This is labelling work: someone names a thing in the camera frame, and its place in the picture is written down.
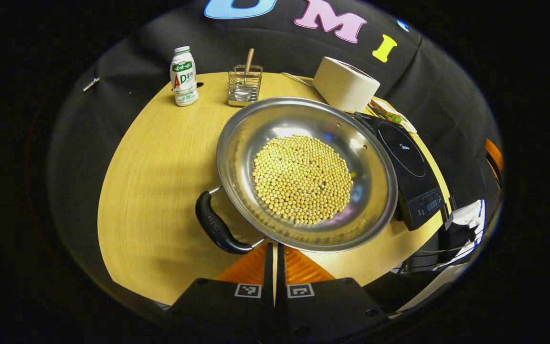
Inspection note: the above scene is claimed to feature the wooden-handled spoon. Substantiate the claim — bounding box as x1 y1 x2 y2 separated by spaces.
234 48 255 102

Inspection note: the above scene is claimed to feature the white drink bottle green label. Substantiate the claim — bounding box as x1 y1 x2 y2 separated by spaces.
170 46 199 107

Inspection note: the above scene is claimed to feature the pile of yellow soybeans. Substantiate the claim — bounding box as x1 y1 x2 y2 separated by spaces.
251 135 354 225

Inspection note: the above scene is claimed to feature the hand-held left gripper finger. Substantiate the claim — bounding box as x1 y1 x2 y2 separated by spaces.
168 243 275 342
275 244 390 342

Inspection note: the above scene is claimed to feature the steel pot with black handles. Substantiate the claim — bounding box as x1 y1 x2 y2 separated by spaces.
195 97 399 255

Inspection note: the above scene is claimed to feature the white power cable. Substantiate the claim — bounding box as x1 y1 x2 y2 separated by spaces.
281 72 315 88

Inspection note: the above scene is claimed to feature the white toaster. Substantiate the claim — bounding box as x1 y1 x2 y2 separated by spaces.
312 56 381 113

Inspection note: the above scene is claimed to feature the black induction cooktop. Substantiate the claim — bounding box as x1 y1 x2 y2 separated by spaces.
354 112 445 231

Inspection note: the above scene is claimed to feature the wire mesh utensil basket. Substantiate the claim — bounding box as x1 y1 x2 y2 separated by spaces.
227 64 264 107

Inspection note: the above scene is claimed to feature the black backdrop cloth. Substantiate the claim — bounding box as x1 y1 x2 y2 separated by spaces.
48 0 502 306

